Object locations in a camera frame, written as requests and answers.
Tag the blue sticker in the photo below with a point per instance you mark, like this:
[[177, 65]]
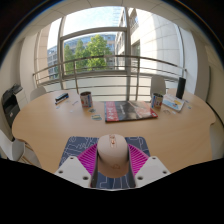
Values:
[[189, 106]]

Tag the blue patterned mouse pad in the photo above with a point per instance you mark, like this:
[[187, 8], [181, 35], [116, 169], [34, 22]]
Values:
[[76, 144]]

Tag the black office printer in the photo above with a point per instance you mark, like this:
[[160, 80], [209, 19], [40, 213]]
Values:
[[11, 105]]

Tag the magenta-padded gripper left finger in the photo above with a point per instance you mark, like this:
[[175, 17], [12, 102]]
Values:
[[85, 158]]

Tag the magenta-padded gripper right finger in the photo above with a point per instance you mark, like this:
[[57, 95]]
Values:
[[140, 160]]

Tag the teal rectangular sticker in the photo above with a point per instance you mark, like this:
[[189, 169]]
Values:
[[96, 117]]

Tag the red magazine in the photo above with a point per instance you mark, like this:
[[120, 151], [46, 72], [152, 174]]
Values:
[[128, 110]]

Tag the blue red tin can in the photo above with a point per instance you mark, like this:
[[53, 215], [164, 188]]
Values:
[[86, 99]]

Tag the metal balcony railing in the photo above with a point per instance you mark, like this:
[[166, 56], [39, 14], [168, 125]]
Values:
[[110, 57]]

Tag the black cylinder speaker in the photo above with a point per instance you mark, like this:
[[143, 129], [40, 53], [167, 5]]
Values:
[[181, 87]]

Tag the beige computer mouse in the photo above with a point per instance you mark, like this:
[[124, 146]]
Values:
[[112, 153]]

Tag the light blue illustrated book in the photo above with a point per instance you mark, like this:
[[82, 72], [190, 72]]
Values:
[[173, 102]]

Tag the white chair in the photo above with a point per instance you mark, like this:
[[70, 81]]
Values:
[[10, 146], [37, 93], [157, 85]]

